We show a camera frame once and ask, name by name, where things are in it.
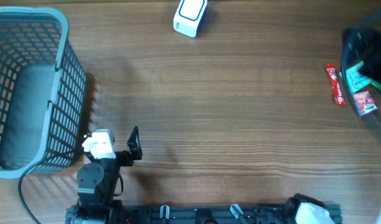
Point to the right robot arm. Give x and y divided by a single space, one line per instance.
361 53

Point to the green Haribo gummy bag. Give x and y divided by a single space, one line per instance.
376 84

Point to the red stick packet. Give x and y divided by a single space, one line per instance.
335 85

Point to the teal tissue pack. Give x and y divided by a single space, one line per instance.
355 80

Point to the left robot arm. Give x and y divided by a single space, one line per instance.
97 180

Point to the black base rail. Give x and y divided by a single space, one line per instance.
203 214

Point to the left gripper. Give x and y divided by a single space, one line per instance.
126 159

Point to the white barcode scanner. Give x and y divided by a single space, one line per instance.
188 16

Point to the grey plastic shopping basket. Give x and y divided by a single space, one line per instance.
42 90

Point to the small red white packet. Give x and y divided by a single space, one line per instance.
364 103

